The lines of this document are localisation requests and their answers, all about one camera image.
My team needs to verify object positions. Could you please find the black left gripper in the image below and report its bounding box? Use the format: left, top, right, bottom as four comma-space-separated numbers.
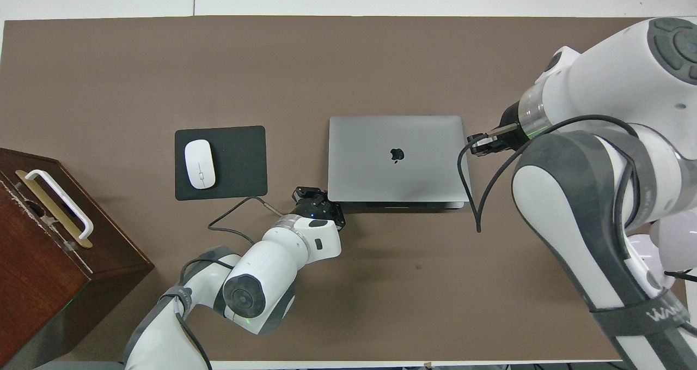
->
292, 186, 347, 231

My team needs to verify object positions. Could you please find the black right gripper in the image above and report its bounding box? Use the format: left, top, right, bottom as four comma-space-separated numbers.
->
467, 102, 526, 157

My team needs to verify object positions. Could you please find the grey aluminium laptop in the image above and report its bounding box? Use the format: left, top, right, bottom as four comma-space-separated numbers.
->
328, 115, 470, 210

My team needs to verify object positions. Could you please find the black mouse pad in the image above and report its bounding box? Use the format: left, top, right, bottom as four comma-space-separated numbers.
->
174, 125, 268, 201

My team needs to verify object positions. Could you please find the white computer mouse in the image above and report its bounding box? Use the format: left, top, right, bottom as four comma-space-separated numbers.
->
184, 139, 216, 190

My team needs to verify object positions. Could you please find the brown table mat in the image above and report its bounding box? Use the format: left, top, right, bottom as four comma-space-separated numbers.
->
0, 16, 687, 362

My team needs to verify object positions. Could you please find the dark brown wooden box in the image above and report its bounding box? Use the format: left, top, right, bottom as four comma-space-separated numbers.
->
0, 148, 155, 368

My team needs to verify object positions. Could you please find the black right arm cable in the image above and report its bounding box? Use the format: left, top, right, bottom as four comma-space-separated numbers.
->
458, 115, 643, 234

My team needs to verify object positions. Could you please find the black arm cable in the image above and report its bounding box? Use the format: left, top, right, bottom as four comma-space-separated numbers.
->
458, 115, 643, 234
173, 196, 285, 370

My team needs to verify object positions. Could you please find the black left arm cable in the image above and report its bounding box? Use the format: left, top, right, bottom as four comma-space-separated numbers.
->
173, 196, 285, 370

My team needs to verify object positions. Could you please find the brass handle plate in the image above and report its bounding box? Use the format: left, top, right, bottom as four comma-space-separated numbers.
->
15, 169, 94, 250

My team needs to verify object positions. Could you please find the white box handle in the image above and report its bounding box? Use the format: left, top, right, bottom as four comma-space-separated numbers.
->
25, 169, 94, 240

